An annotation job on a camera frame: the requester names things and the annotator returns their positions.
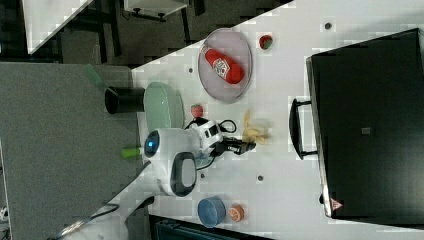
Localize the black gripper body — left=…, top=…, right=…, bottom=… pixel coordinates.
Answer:
left=218, top=137, right=247, bottom=155

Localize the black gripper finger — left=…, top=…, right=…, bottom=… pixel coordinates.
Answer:
left=241, top=142, right=256, bottom=150

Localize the yellow peeled toy banana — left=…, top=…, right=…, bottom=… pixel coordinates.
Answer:
left=242, top=110, right=270, bottom=145

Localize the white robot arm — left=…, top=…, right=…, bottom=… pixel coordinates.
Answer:
left=48, top=118, right=256, bottom=240

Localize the green mug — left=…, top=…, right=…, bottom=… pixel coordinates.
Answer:
left=195, top=156, right=214, bottom=170

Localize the red toy strawberry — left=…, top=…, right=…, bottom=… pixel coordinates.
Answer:
left=191, top=104, right=204, bottom=118
left=259, top=35, right=273, bottom=50

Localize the orange slice toy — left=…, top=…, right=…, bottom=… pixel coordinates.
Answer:
left=228, top=204, right=245, bottom=222

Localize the blue bowl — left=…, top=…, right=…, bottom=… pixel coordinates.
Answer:
left=197, top=196, right=226, bottom=228

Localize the green perforated colander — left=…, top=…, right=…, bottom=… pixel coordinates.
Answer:
left=144, top=82, right=185, bottom=131

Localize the red ketchup bottle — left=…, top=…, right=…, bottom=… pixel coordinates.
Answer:
left=204, top=48, right=245, bottom=84

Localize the black cylinder cup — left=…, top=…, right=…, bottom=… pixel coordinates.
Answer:
left=105, top=87, right=145, bottom=114

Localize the black toaster oven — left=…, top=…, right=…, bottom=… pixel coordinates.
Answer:
left=305, top=28, right=424, bottom=229

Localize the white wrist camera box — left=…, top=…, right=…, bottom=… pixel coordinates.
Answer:
left=198, top=121, right=223, bottom=148

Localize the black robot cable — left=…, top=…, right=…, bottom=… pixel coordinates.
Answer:
left=183, top=118, right=238, bottom=134

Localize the green spatula handle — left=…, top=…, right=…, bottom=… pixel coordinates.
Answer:
left=83, top=64, right=107, bottom=88

